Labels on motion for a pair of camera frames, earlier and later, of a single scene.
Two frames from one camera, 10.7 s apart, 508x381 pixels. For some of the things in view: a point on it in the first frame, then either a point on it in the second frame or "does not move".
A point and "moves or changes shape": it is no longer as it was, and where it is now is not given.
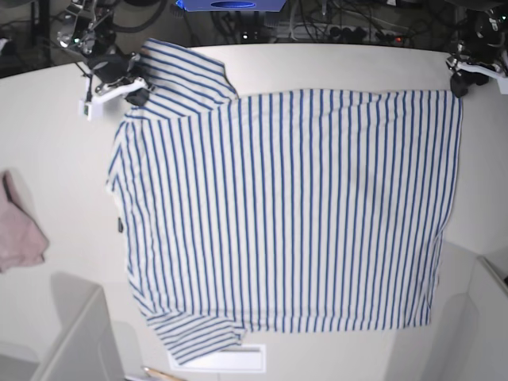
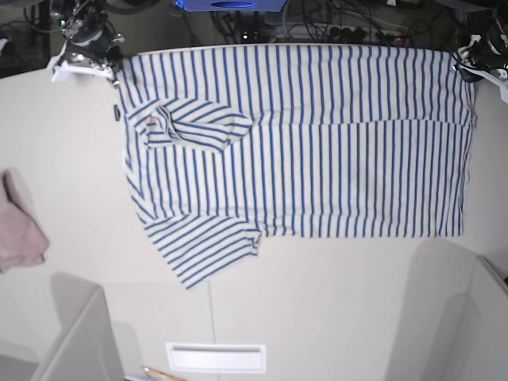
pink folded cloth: x=23 y=241 does not move
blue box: x=231 y=5 does not move
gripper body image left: x=110 y=67 → x=91 y=43
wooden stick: x=152 y=371 does not move
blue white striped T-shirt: x=282 y=211 moves or changes shape
